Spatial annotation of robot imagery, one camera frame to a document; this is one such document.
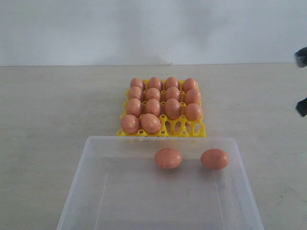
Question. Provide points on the clear plastic bin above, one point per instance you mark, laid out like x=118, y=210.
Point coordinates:
x=118, y=186

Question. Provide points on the yellow plastic egg tray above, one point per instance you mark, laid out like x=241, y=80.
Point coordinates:
x=181, y=127

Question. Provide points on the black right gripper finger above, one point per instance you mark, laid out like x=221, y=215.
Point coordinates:
x=301, y=107
x=301, y=57

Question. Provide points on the brown egg large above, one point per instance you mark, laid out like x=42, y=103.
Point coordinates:
x=130, y=124

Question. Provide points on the brown egg corner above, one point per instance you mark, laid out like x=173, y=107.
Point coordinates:
x=134, y=107

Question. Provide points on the brown egg tray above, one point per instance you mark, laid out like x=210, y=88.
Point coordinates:
x=171, y=82
x=137, y=82
x=155, y=82

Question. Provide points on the brown egg bin bottom edge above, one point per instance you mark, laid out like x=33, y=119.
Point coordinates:
x=173, y=93

